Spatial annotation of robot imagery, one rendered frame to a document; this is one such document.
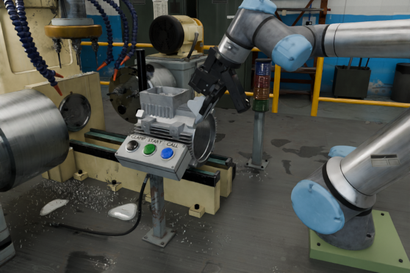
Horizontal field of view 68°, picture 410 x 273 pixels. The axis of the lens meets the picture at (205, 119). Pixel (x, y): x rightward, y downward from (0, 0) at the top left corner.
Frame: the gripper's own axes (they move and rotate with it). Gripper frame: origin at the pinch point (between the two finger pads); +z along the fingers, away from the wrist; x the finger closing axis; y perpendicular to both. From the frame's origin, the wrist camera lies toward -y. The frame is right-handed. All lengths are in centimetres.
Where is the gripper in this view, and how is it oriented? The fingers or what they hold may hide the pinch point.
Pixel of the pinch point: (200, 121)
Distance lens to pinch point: 84.0
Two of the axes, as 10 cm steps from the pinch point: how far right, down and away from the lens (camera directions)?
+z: -4.5, 7.4, 4.9
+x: -4.4, 3.0, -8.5
